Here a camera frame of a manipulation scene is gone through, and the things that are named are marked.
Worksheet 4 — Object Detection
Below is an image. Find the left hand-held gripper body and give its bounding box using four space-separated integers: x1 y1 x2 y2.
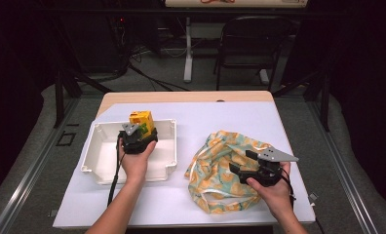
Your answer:
118 122 159 155

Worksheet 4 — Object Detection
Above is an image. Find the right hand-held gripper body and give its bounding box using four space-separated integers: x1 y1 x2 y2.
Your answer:
245 146 300 187

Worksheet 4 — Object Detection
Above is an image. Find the yellow box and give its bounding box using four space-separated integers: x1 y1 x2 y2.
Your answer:
129 110 156 139

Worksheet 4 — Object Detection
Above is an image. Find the lemon print cloth bag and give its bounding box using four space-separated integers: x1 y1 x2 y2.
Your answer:
184 130 282 215

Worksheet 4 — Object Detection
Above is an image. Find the white plastic bin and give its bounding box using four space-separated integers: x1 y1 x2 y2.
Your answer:
80 118 178 185

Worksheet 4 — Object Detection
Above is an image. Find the person's left hand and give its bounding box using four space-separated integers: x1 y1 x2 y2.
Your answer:
117 137 158 185

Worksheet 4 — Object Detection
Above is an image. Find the person's right hand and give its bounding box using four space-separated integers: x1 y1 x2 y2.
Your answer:
246 161 294 219

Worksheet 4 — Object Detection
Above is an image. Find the white table cover sheet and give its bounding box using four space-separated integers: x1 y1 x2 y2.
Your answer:
52 101 317 229

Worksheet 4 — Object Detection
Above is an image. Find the black metal stand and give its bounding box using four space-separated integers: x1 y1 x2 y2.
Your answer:
272 68 332 133
52 62 115 129

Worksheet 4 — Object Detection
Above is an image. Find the white desk leg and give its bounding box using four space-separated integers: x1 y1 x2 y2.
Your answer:
183 17 194 84

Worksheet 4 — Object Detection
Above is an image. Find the black folding chair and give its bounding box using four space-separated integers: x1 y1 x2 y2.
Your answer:
212 15 296 93

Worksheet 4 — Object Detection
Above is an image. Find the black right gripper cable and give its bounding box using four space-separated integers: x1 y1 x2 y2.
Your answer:
280 166 297 210

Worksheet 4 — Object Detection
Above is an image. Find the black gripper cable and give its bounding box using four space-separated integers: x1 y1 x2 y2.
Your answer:
280 166 297 210
106 131 126 208

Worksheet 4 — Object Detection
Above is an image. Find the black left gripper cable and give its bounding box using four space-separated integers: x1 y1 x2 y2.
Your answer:
106 131 126 208

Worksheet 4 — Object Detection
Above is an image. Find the black floor cable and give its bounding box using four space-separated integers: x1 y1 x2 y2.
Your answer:
128 62 190 93

